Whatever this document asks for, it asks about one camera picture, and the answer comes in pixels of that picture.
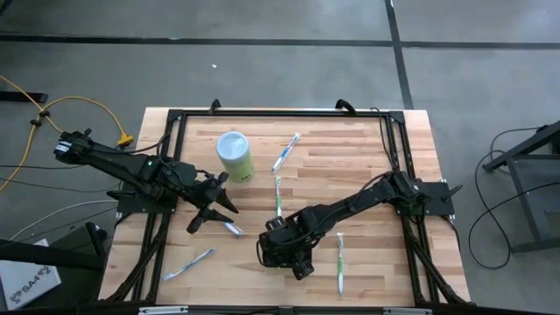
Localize black bar on floor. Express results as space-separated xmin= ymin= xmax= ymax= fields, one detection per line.
xmin=0 ymin=90 xmax=49 ymax=104

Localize grey floor cable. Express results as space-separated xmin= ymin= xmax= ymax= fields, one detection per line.
xmin=8 ymin=199 xmax=119 ymax=242

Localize blue toothbrush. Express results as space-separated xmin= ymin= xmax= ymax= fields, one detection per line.
xmin=222 ymin=221 xmax=244 ymax=238
xmin=164 ymin=248 xmax=216 ymax=281
xmin=270 ymin=132 xmax=302 ymax=172

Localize yellow extension cable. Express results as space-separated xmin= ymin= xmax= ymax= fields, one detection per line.
xmin=0 ymin=73 xmax=135 ymax=193

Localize black floor cable loop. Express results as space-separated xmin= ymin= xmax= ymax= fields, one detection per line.
xmin=467 ymin=185 xmax=560 ymax=271

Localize black metal desk frame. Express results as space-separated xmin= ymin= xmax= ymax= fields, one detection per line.
xmin=483 ymin=120 xmax=560 ymax=255

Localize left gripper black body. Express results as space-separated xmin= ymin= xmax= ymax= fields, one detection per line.
xmin=177 ymin=168 xmax=230 ymax=235

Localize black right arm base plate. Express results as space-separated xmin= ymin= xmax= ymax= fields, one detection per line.
xmin=395 ymin=180 xmax=464 ymax=218

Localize thin black floor cable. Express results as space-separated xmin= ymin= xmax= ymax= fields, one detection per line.
xmin=0 ymin=162 xmax=88 ymax=171
xmin=0 ymin=177 xmax=122 ymax=194

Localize green toothbrush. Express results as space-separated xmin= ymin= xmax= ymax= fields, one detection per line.
xmin=335 ymin=232 xmax=346 ymax=296
xmin=274 ymin=175 xmax=284 ymax=219

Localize black desk cable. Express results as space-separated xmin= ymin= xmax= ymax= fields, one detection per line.
xmin=488 ymin=125 xmax=544 ymax=176

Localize green disinfectant wipes canister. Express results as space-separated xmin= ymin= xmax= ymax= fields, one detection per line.
xmin=215 ymin=130 xmax=256 ymax=184

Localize white printed cardboard box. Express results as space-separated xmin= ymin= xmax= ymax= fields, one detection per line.
xmin=0 ymin=238 xmax=62 ymax=312

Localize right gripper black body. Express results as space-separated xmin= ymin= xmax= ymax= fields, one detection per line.
xmin=257 ymin=217 xmax=315 ymax=281

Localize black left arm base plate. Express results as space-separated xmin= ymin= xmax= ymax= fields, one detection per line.
xmin=115 ymin=192 xmax=179 ymax=215

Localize black wire caddy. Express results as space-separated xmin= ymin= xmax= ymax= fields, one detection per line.
xmin=261 ymin=240 xmax=312 ymax=270

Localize black aluminium table frame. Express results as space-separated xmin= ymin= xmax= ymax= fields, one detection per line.
xmin=98 ymin=107 xmax=472 ymax=315

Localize silver aluminium bracket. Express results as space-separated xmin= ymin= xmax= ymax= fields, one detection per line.
xmin=383 ymin=307 xmax=433 ymax=315
xmin=138 ymin=305 xmax=189 ymax=315

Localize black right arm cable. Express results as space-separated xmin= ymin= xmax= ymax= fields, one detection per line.
xmin=369 ymin=106 xmax=402 ymax=174

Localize black stand beside table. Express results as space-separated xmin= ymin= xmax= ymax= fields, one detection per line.
xmin=0 ymin=221 xmax=109 ymax=270

